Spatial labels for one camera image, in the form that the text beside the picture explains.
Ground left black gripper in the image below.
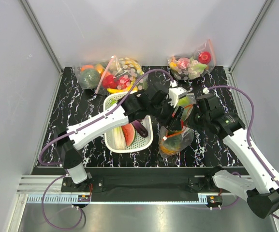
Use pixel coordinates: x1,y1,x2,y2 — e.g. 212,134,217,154
148,96,184,131

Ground zip bag orange slider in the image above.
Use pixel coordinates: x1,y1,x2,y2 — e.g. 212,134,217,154
158,93,195,159

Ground fake pineapple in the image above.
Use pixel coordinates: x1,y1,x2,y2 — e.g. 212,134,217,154
159,135,182,156

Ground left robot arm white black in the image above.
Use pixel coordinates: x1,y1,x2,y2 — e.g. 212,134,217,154
55,82,187,191

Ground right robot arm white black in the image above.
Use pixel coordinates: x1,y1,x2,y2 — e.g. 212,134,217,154
184,87,279,218

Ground fake purple eggplant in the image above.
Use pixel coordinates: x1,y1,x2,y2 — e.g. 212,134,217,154
131,120,148,138

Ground fake watermelon slice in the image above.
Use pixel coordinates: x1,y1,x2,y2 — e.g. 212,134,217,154
121,123,135,146

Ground polka dot bag back right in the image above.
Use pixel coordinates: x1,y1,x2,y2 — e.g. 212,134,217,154
168,39,216,80

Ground fake celery stalk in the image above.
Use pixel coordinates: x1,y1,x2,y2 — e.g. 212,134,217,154
114,127,126,150

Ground polka dot bag bananas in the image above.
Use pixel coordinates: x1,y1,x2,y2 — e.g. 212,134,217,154
95,56,148,95

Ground zip bag with broccoli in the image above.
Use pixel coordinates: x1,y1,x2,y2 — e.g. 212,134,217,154
73,61,109,89

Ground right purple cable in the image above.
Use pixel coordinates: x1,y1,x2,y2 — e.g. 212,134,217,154
202,85,279,222

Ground purple cable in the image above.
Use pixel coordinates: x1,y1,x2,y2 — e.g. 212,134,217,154
38,68,178,230
202,85,279,222

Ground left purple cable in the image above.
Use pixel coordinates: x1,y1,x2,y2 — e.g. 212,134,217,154
38,68,178,230

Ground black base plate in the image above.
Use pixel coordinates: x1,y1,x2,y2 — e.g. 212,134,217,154
59,167,227,203

